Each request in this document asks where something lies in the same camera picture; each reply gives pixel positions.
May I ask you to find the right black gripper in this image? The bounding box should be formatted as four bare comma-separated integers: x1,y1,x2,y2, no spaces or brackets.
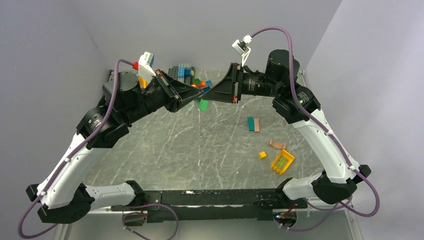
202,62,282,103

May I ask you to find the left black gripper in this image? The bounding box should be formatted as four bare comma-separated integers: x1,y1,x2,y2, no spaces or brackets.
124,69,205,125

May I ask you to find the green key tag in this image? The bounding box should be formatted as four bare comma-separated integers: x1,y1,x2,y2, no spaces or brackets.
198,98,209,112

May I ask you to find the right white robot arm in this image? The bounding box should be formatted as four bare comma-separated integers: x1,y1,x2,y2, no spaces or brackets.
203,49,371,208

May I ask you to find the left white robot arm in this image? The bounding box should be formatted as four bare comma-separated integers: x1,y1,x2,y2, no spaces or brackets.
26,70,202,224

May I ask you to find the colourful brick cluster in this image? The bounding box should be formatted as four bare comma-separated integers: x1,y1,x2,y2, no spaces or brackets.
190,78,214,93

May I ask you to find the blue brick stack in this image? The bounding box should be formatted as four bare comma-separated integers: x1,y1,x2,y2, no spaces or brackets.
177,63,195,85

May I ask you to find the dark grey brick baseplate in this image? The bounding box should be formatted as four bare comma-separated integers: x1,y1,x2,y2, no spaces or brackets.
167,66,178,81

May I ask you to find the orange yellow triangle brick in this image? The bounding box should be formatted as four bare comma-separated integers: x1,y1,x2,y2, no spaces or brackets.
138,76,148,89

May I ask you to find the teal and tan brick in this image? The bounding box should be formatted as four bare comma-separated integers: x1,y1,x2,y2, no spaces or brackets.
247,117,260,133

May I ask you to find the small yellow brick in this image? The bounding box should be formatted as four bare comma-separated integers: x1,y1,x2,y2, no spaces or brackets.
258,151,267,160

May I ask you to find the tan curved brick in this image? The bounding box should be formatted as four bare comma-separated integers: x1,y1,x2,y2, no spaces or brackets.
268,139,286,150

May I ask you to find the yellow window brick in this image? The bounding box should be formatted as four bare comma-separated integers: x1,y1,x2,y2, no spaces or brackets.
270,149,296,175

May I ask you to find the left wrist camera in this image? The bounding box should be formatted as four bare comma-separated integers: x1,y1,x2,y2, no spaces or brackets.
132,51,156,83

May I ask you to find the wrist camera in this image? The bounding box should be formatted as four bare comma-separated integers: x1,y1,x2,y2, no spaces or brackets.
231,34,253,67
132,51,156,83

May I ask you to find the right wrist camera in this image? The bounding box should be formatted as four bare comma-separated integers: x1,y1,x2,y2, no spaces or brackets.
231,34,253,67

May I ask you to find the black base frame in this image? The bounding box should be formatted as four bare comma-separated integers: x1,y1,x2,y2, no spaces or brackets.
109,188,309,223

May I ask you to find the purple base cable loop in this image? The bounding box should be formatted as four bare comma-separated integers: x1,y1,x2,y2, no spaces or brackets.
121,202,181,240

